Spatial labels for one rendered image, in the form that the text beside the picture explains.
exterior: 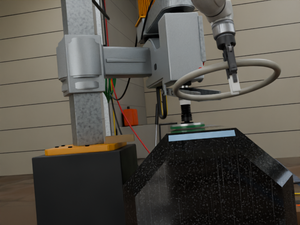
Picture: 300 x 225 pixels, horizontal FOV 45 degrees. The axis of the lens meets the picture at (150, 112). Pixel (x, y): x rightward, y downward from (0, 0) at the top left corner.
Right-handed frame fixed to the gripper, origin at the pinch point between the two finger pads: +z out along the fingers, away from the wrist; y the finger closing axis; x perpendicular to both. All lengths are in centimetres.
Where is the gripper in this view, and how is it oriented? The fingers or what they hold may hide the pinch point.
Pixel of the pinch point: (234, 85)
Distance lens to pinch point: 144.9
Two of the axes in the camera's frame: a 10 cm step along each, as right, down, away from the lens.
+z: 1.3, 9.6, -2.5
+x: -9.9, 1.5, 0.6
